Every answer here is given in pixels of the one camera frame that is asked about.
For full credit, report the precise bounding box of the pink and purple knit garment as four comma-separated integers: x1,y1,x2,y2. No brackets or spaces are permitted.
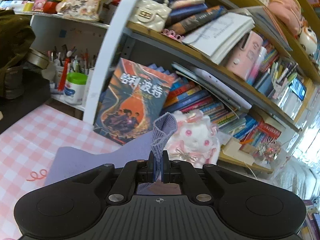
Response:
45,113,182,196

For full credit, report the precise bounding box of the pink flower bouquet ornament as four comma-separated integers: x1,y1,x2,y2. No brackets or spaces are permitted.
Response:
257,139,283,161

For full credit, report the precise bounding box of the white quilted handbag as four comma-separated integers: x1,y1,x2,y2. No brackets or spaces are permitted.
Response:
128,0,173,33

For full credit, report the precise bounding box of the white tablet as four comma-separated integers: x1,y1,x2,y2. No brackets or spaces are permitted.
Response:
192,66,253,111

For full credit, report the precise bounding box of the pink plush toy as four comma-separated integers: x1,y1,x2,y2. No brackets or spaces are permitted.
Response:
268,0,303,36

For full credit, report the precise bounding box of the row of colourful books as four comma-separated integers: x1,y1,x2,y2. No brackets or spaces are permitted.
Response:
147,64,261,141

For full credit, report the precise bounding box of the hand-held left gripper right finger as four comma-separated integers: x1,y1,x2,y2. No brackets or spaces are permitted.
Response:
161,150,250,205

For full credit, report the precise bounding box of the black bag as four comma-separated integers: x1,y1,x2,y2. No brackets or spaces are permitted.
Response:
0,80,52,136

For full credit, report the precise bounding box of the red boxed book set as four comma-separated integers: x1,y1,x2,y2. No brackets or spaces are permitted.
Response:
239,120,283,151

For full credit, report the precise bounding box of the pen holder with pens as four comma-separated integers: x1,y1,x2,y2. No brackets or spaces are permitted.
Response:
48,44,98,81

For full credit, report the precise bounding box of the white jar green lid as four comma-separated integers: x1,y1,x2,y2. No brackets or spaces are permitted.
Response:
63,72,88,106

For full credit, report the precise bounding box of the white pink plush bunny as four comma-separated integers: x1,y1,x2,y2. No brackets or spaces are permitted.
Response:
164,109,221,168

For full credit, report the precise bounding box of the silver foil cover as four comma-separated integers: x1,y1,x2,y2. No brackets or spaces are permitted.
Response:
272,115,320,202

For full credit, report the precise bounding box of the dragon cover novel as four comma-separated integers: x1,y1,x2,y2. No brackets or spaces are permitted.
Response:
93,57,177,146

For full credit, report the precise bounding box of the orange round ornament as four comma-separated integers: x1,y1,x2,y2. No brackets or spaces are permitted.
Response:
43,1,59,13

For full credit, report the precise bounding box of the white wooden bookshelf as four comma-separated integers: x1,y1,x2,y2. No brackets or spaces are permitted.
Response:
12,0,320,174

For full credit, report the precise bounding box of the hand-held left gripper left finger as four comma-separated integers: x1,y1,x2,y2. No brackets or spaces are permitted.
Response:
71,151,158,205

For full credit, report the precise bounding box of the white cat figurine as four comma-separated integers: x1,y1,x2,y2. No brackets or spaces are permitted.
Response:
298,26,318,55

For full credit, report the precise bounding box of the thick dark book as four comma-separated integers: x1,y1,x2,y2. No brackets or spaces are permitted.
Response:
166,5,228,33

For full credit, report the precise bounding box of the pink checkered desk mat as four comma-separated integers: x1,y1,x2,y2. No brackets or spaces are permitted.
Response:
0,104,125,240

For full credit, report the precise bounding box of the grey laptop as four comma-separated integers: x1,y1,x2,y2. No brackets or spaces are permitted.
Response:
171,62,238,108

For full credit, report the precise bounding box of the pink instant camera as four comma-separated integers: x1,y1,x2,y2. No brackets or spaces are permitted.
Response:
224,31,264,77

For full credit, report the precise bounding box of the cream box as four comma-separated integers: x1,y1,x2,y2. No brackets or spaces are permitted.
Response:
221,137,251,161

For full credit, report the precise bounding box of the floral paper plaque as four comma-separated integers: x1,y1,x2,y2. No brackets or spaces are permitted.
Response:
62,0,113,22

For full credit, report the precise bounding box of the white paper booklet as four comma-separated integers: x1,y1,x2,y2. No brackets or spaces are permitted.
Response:
182,12,256,65

